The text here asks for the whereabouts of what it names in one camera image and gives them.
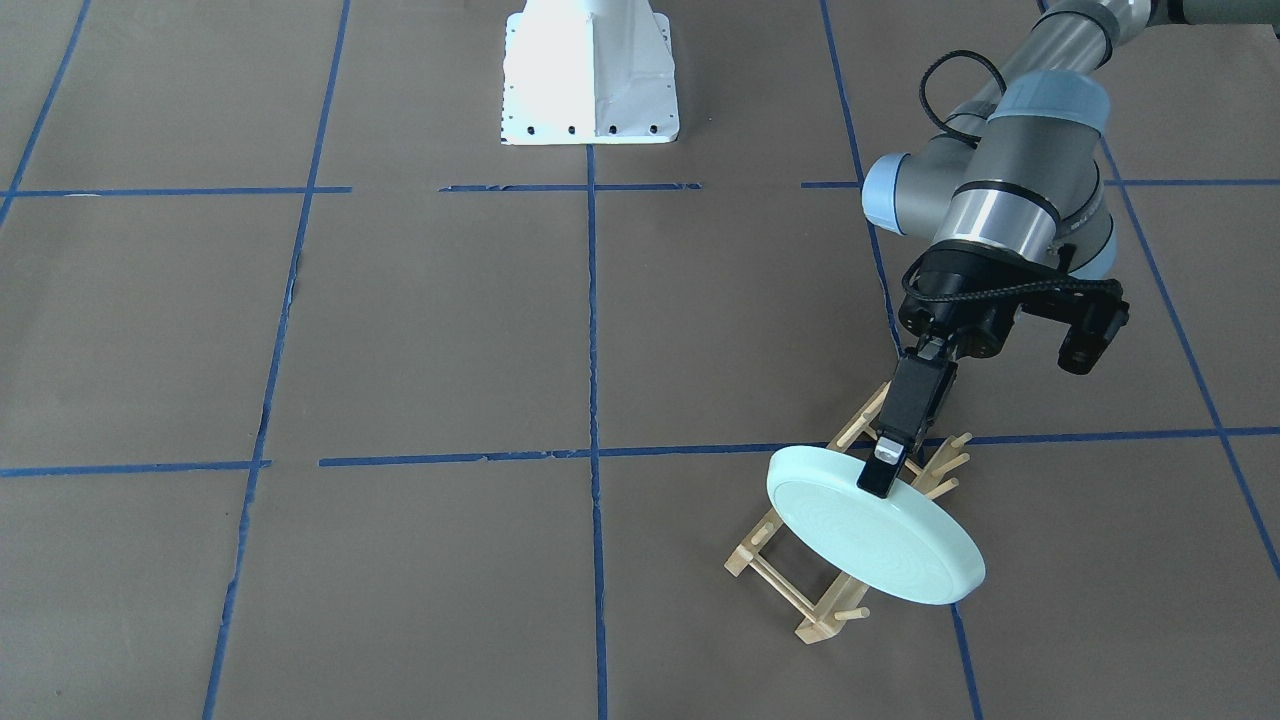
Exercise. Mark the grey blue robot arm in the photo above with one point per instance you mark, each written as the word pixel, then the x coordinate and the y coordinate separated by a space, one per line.
pixel 1012 203

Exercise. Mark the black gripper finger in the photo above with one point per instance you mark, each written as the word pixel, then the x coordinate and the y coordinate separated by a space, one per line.
pixel 894 434
pixel 932 370

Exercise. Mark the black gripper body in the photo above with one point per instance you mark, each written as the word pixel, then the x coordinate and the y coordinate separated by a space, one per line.
pixel 956 312

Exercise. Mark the light green plate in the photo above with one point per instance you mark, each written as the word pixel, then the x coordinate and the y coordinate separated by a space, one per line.
pixel 903 544

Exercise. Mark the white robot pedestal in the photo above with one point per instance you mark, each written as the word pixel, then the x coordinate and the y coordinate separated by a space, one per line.
pixel 588 73

